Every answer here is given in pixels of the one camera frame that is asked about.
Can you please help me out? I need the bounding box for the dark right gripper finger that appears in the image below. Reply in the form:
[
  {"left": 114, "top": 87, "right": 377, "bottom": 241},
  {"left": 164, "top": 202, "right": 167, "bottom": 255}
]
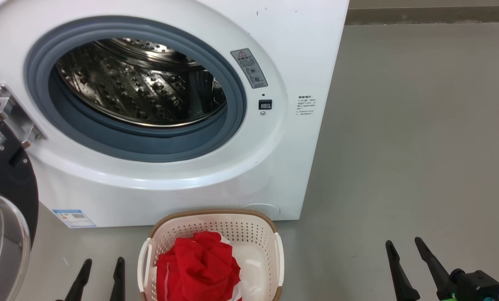
[
  {"left": 385, "top": 240, "right": 420, "bottom": 301},
  {"left": 414, "top": 237, "right": 457, "bottom": 301}
]

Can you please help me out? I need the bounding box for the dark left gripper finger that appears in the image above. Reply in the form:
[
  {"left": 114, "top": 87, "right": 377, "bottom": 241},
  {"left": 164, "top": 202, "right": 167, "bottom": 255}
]
[
  {"left": 109, "top": 257, "right": 126, "bottom": 301},
  {"left": 64, "top": 258, "right": 93, "bottom": 301}
]

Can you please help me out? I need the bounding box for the red garment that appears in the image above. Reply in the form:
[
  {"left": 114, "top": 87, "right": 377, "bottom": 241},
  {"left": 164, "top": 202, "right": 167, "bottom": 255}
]
[{"left": 156, "top": 231, "right": 242, "bottom": 301}]

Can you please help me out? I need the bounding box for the dark round glass washer door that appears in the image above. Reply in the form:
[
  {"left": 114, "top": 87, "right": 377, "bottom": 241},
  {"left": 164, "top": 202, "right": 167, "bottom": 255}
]
[{"left": 0, "top": 102, "right": 39, "bottom": 301}]

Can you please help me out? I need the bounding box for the white garment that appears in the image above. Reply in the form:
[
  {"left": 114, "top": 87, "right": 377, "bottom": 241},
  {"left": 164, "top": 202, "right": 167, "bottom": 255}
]
[{"left": 220, "top": 234, "right": 269, "bottom": 301}]

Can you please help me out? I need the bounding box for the grey rubber door gasket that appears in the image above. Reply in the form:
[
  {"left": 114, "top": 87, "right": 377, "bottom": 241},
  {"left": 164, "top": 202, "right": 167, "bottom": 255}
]
[{"left": 25, "top": 16, "right": 247, "bottom": 163}]

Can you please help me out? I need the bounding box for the cream basket with brown rim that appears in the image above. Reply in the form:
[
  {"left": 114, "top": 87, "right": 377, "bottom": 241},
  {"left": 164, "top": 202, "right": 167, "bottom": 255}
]
[{"left": 137, "top": 209, "right": 284, "bottom": 301}]

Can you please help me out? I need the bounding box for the white front-load washing machine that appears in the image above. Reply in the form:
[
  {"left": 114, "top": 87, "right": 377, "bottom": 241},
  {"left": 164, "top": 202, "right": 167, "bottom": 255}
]
[{"left": 0, "top": 0, "right": 350, "bottom": 228}]

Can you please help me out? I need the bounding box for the metal door hinge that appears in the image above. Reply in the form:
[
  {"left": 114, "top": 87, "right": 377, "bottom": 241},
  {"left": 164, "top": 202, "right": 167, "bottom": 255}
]
[{"left": 0, "top": 83, "right": 48, "bottom": 145}]

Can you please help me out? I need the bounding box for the blue energy label sticker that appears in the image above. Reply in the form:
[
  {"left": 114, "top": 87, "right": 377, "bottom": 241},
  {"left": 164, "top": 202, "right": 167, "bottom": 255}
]
[{"left": 52, "top": 209, "right": 96, "bottom": 228}]

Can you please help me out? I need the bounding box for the black text notice sticker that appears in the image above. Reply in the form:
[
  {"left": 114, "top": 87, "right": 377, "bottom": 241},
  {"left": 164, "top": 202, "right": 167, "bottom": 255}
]
[{"left": 296, "top": 94, "right": 317, "bottom": 122}]

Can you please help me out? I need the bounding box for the stainless steel washer drum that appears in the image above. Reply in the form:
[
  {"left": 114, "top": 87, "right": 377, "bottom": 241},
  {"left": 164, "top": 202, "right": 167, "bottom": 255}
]
[{"left": 55, "top": 38, "right": 227, "bottom": 128}]

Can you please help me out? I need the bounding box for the grey warning sticker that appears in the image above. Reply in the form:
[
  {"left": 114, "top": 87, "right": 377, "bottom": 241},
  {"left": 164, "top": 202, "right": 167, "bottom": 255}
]
[{"left": 230, "top": 48, "right": 269, "bottom": 89}]

